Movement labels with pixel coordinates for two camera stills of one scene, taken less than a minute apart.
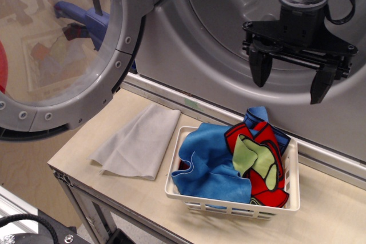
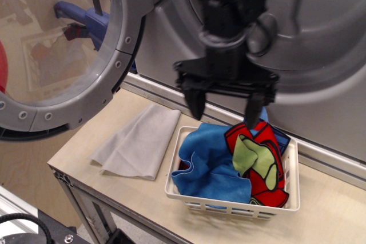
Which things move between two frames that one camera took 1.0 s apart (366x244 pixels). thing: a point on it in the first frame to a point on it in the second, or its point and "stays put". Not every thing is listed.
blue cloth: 207,168 stays put
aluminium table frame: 94,211 stays put
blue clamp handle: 95,26 stays put
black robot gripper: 301,36 to 226,70
